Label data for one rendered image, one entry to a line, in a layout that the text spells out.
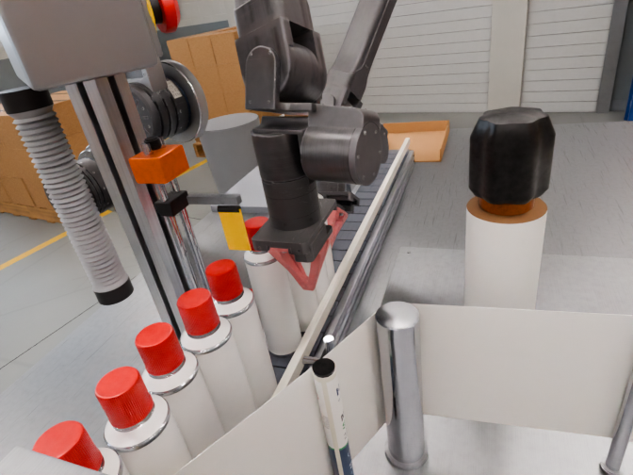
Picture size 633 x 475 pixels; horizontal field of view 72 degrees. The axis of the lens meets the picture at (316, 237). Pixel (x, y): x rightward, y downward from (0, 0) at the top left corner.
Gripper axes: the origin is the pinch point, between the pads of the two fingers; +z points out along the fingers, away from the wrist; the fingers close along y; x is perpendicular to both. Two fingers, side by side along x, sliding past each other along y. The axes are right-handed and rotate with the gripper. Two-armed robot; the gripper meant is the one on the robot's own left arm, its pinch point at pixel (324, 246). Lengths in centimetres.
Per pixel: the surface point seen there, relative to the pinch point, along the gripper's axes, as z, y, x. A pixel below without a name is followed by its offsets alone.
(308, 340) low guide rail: 14.0, 4.3, -15.6
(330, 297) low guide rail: 8.3, 4.4, -7.9
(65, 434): 17, 0, -48
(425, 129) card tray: -50, 6, 83
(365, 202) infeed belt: -13.0, 0.2, 26.4
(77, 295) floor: 27, -193, 121
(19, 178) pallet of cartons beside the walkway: -55, -320, 164
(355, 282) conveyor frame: 5.7, 5.6, 1.7
